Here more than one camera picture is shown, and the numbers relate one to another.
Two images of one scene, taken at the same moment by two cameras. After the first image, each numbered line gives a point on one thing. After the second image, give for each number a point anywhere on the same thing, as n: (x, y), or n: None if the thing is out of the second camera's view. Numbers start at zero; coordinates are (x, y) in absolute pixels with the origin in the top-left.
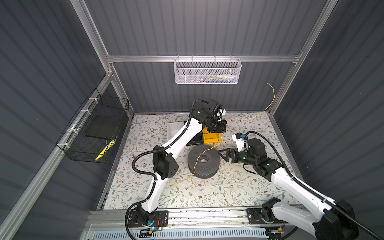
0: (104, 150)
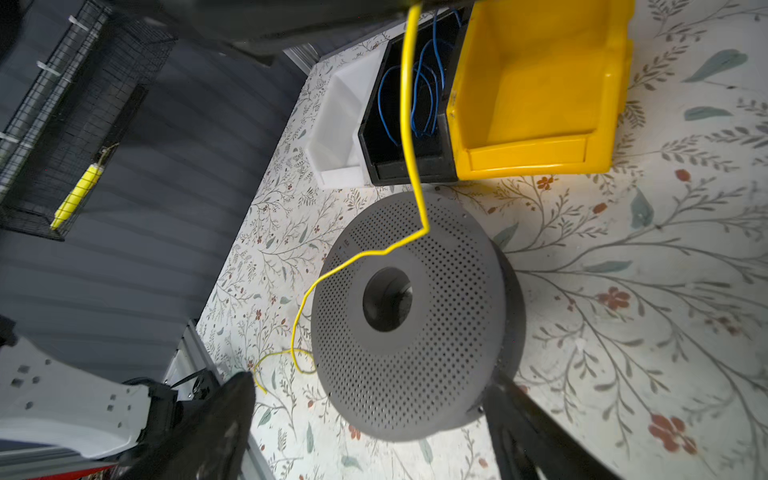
0: (80, 191)
